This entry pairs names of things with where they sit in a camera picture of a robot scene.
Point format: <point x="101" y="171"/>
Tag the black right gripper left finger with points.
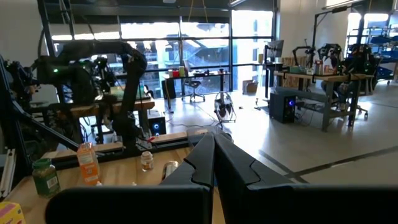
<point x="186" y="202"/>

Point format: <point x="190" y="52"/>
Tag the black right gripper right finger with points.
<point x="264" y="202"/>

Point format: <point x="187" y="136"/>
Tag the orange carton box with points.
<point x="88" y="165"/>

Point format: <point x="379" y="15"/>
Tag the green spice jar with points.
<point x="46" y="179"/>

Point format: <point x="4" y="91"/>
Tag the background black robot arm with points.
<point x="360" y="59"/>
<point x="329" y="53"/>

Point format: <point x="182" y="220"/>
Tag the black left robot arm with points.
<point x="133" y="93"/>

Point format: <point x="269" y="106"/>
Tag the small clear glass jar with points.
<point x="146" y="160"/>

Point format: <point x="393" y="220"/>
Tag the black computer tower blue light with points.
<point x="282" y="107"/>
<point x="157" y="126"/>

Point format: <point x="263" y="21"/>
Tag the black floor fan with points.
<point x="224" y="109"/>

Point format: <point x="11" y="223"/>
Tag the wooden workbench black legs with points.
<point x="136" y="104"/>

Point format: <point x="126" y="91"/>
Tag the cardboard box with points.
<point x="250" y="87"/>

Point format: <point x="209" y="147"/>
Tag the black office chair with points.
<point x="193" y="84"/>

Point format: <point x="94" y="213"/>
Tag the black desk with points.
<point x="199" y="74"/>

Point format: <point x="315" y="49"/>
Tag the wooden workbench grey legs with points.
<point x="329" y="77"/>

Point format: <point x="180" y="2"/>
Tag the monitor on black stand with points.
<point x="276" y="48"/>

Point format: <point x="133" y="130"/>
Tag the blue bin shelf rack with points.
<point x="384" y="73"/>

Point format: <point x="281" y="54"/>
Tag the white aluminium extrusion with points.
<point x="7" y="174"/>

